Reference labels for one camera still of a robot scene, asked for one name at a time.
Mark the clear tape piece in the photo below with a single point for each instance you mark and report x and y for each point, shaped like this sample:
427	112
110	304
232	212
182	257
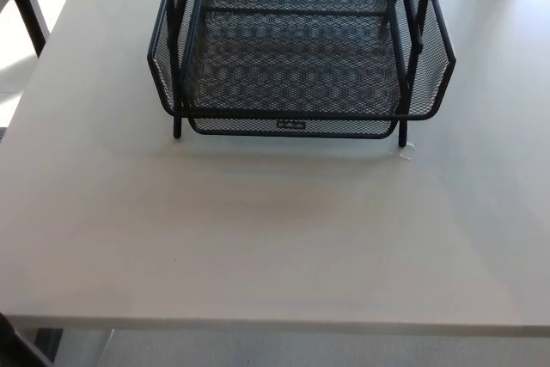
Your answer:
406	151

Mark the dark grey desk leg frame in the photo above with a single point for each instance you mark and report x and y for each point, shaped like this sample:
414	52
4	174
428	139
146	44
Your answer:
50	345

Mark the black mesh tray flared sides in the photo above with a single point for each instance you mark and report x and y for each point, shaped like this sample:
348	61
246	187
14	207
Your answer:
292	75

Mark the black metal tray rack frame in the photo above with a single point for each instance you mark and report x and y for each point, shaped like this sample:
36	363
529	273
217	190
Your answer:
176	128

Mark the black mesh tray with label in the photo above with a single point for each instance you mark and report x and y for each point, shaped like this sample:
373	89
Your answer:
344	127

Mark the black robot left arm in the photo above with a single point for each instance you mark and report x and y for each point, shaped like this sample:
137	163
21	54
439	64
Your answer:
13	345

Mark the white side table dark legs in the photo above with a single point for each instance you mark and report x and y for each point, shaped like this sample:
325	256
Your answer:
32	19

